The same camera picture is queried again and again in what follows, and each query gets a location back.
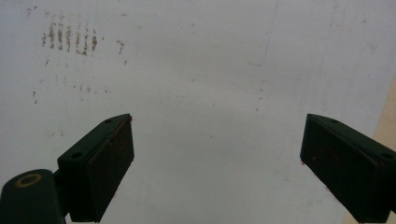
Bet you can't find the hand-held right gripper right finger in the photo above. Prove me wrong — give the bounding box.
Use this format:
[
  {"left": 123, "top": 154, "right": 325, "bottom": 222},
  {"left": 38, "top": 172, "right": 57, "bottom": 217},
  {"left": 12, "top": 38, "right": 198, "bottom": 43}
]
[{"left": 299, "top": 113, "right": 396, "bottom": 224}]

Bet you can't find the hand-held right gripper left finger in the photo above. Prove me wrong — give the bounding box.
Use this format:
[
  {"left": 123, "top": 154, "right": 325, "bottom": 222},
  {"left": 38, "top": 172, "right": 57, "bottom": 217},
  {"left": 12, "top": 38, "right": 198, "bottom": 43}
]
[{"left": 57, "top": 113, "right": 135, "bottom": 224}]

